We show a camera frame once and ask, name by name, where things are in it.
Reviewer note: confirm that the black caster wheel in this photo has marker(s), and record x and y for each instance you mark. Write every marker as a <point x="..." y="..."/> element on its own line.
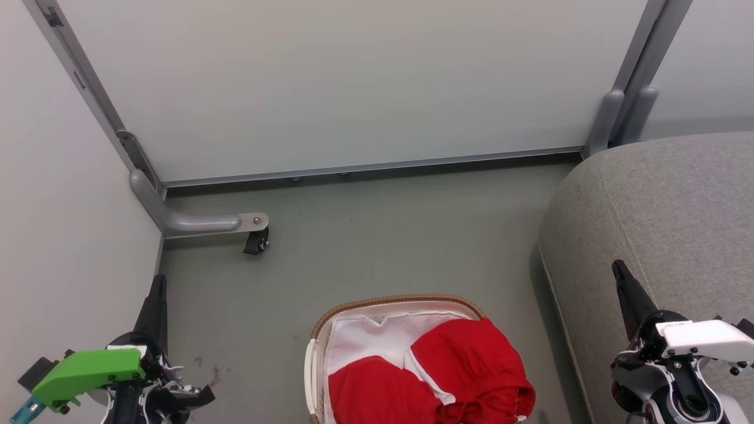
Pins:
<point x="257" y="241"/>

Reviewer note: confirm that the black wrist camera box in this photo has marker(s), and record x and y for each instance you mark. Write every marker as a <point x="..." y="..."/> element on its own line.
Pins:
<point x="36" y="372"/>

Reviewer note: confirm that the wicker laundry basket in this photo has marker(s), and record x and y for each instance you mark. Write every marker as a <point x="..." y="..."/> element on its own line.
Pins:
<point x="389" y="301"/>

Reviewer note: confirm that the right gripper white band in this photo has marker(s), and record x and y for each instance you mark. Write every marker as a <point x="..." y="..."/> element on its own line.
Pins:
<point x="701" y="338"/>

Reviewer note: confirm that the grey fabric sofa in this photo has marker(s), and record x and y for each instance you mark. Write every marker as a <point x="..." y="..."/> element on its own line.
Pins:
<point x="665" y="235"/>

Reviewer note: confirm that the grey partition bottom rail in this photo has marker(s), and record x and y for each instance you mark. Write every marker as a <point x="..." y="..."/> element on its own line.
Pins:
<point x="377" y="166"/>

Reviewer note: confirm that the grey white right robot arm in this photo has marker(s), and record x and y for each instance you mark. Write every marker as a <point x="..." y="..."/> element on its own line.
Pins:
<point x="677" y="394"/>

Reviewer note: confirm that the grey double partition post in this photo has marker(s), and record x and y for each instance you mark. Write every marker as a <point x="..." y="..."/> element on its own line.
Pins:
<point x="636" y="82"/>

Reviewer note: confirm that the grey partition foot bar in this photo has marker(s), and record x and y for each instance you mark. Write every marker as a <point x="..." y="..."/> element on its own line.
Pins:
<point x="188" y="221"/>

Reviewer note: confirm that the red garment white trim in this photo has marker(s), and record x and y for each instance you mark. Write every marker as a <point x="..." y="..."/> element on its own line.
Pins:
<point x="465" y="365"/>

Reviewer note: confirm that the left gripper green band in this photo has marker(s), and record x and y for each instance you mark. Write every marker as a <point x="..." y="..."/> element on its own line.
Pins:
<point x="88" y="371"/>

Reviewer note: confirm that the grey metal partition post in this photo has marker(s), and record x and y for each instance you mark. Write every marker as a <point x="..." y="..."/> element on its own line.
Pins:
<point x="88" y="88"/>

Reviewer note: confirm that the white basket liner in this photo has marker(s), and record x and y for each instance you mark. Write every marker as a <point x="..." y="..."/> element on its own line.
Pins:
<point x="371" y="338"/>

